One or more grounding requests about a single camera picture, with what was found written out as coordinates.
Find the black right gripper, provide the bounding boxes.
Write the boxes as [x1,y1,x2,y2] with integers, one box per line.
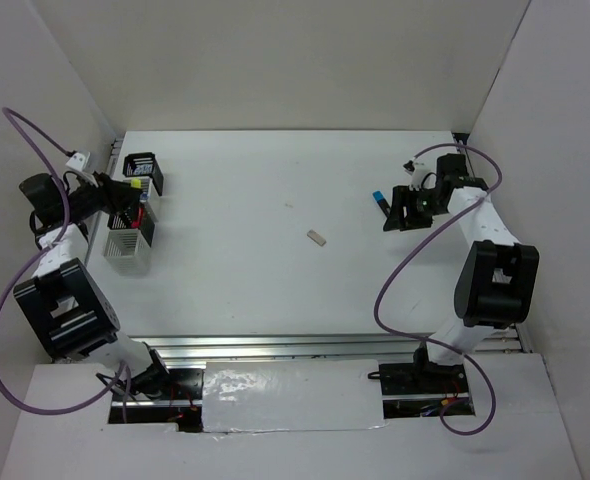
[383,184,447,231]

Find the pink cap black highlighter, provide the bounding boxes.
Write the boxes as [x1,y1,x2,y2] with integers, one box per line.
[132,207,145,228]

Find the far white mesh container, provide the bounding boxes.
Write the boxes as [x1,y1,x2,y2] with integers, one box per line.
[135,176,161,216]

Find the black mesh container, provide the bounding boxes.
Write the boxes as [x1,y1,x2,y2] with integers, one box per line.
[107,204,156,246]
[122,152,164,196]

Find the blue cap black highlighter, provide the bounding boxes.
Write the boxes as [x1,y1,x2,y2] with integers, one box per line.
[372,191,390,217]

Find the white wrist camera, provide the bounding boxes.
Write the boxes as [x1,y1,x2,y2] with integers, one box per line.
[66,151,93,175]
[403,157,430,190]

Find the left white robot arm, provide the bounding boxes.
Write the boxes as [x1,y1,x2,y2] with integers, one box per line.
[13,173,173,400]

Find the near white mesh container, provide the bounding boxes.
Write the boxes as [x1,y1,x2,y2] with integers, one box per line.
[103,229,151,276]

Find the white eraser block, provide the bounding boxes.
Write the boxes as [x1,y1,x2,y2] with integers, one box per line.
[307,230,327,247]

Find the near black mesh container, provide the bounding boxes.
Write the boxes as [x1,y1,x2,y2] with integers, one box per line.
[107,204,156,246]

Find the white foil cover plate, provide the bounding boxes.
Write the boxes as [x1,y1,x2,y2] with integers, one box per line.
[202,359,386,433]

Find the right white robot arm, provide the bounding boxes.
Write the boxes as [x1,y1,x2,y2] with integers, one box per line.
[383,153,540,392]

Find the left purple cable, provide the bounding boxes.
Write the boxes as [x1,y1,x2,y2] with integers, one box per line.
[0,107,132,425]

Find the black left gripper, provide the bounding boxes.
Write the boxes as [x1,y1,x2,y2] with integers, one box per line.
[63,171,143,220]

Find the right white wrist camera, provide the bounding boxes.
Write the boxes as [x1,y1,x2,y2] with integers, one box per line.
[403,157,430,190]

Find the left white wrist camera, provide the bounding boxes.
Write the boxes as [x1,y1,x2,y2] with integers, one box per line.
[66,151,93,175]

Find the far black mesh container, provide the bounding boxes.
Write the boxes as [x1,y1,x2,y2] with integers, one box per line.
[122,152,164,196]

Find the white mesh container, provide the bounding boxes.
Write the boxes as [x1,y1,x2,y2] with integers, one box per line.
[103,229,151,276]
[135,176,161,216]

